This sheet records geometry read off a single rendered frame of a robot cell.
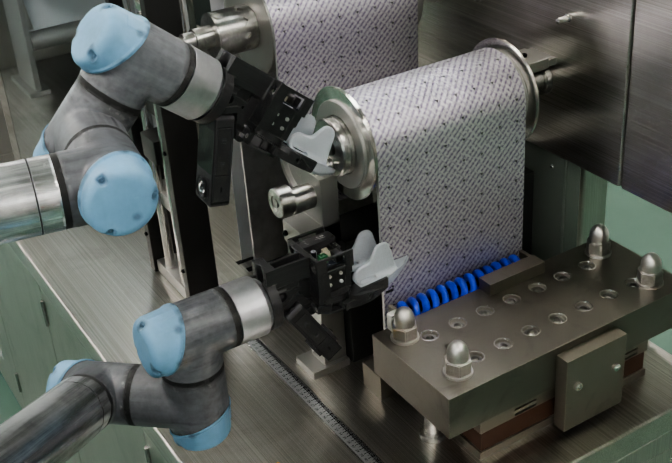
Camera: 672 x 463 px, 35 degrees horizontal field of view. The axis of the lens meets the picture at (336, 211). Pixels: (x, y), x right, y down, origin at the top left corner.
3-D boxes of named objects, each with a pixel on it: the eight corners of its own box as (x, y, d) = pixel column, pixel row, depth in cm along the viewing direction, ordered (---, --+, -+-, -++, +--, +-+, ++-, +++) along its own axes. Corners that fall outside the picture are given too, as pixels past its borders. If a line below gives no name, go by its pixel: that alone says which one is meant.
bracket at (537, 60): (499, 66, 145) (499, 52, 144) (531, 56, 148) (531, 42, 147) (523, 77, 141) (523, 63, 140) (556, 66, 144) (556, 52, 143)
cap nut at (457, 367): (436, 370, 127) (435, 339, 125) (460, 358, 128) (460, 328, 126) (455, 385, 124) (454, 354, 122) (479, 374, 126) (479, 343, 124)
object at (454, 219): (382, 313, 140) (376, 189, 131) (519, 255, 150) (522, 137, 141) (384, 315, 139) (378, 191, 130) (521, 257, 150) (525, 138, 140)
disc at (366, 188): (305, 148, 142) (318, 62, 131) (308, 147, 142) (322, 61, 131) (364, 223, 134) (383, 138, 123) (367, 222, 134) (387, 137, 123)
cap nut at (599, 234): (579, 251, 148) (580, 223, 146) (598, 242, 150) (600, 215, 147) (597, 262, 145) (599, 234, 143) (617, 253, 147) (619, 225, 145)
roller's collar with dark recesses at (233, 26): (203, 52, 149) (197, 8, 146) (240, 41, 151) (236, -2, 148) (223, 64, 144) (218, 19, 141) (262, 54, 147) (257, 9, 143)
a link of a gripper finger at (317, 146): (364, 146, 129) (309, 115, 123) (340, 188, 129) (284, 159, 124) (351, 138, 131) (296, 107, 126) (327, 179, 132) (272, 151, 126)
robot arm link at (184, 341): (135, 364, 126) (123, 305, 122) (217, 331, 131) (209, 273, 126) (161, 399, 120) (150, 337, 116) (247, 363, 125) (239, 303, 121)
